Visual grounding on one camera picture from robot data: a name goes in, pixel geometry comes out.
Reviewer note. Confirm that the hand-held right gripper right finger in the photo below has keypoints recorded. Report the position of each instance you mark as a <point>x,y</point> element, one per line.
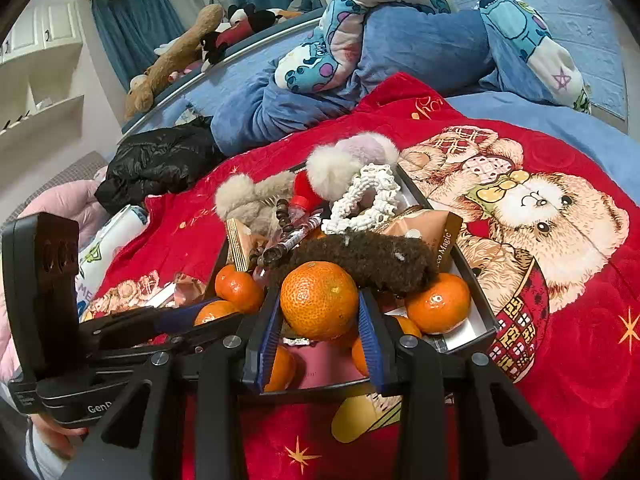
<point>372,345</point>

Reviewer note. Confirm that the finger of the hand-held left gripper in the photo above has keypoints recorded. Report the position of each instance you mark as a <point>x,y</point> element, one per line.
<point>180,317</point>
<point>210,334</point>

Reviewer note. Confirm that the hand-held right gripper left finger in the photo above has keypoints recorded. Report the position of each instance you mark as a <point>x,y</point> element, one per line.
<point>267,340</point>

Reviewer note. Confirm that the orange tangerine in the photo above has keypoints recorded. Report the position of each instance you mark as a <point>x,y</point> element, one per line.
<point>320,300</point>
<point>215,312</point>

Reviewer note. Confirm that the orange gold foil packet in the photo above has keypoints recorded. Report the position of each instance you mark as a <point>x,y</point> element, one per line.
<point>175,287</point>

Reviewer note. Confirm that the pile of tangerines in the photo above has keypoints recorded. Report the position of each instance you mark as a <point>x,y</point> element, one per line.
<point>440,305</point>

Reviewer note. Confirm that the dark rectangular box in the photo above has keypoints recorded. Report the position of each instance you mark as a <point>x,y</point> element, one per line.
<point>465,335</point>

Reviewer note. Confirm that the white crochet scrunchie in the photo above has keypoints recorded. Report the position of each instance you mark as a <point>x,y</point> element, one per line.
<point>365,200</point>

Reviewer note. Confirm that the person's left forearm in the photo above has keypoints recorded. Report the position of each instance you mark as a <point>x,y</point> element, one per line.
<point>42,465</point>

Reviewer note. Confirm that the person's left hand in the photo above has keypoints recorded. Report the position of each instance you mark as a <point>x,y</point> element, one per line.
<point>55,435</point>

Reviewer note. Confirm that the white monster print blanket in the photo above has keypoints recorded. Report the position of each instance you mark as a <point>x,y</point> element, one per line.
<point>115,240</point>

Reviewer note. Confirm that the dark brown fuzzy scrunchie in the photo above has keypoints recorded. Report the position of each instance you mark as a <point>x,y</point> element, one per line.
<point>370,257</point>

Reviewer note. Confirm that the pink quilt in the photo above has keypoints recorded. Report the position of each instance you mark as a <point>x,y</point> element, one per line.
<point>70,200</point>

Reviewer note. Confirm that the tan pyramid snack packet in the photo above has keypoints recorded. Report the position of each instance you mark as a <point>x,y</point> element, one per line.
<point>425,232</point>
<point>240,242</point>

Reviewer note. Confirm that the grey checked cushion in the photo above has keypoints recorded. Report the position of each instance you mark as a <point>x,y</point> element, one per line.
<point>65,175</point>

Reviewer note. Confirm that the beige fluffy pompom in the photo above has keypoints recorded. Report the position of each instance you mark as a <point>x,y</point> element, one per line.
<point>250,195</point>

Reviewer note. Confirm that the black puffer jacket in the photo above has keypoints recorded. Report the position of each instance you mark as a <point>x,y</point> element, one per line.
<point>155,160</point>

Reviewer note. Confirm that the white fluffy pompom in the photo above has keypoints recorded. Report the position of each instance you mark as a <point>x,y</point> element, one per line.
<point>325,165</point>

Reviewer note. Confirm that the pale pink pompom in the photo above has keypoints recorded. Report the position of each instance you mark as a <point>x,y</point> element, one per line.
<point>370,147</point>

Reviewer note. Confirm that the red bear print blanket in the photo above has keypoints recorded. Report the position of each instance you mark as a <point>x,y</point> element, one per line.
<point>590,410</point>

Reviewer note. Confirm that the pink plush toy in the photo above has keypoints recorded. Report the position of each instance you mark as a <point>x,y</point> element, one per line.
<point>180,72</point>

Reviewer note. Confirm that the brown plush dog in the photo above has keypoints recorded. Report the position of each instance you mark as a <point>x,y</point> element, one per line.
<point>170,60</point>

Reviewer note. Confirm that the white cabinet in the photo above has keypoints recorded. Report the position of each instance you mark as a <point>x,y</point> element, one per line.
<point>50,25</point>

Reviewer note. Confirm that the white plush toy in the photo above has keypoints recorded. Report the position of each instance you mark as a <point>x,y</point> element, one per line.
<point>167,47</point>

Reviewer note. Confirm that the black mouse plush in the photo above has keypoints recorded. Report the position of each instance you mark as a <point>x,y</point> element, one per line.
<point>235,30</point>

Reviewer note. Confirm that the blue cartoon print blanket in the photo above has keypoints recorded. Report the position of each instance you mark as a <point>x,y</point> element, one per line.
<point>400,45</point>

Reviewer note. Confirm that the blue bed sheet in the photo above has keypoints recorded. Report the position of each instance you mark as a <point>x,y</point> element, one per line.
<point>575,5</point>

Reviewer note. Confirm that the white wall shelf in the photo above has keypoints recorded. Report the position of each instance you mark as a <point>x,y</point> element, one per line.
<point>55,110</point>

